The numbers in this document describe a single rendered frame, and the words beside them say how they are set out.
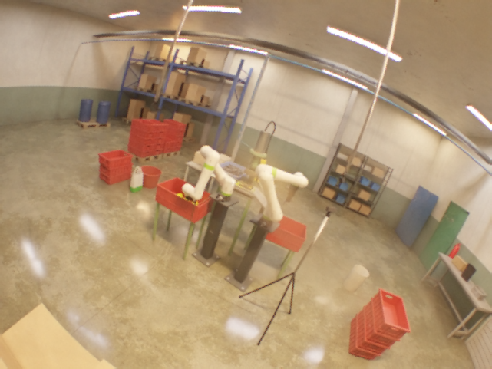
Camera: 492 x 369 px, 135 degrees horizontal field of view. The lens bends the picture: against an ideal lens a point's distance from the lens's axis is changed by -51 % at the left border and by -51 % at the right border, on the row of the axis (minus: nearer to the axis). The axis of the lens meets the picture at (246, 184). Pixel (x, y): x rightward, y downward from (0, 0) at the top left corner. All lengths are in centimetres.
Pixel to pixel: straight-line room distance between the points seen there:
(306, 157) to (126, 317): 710
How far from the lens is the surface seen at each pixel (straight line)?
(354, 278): 352
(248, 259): 243
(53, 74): 920
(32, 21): 899
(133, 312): 222
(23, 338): 143
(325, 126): 766
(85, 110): 839
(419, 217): 765
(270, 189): 179
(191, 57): 823
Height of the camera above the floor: 193
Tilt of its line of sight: 20 degrees down
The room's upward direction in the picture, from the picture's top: 20 degrees clockwise
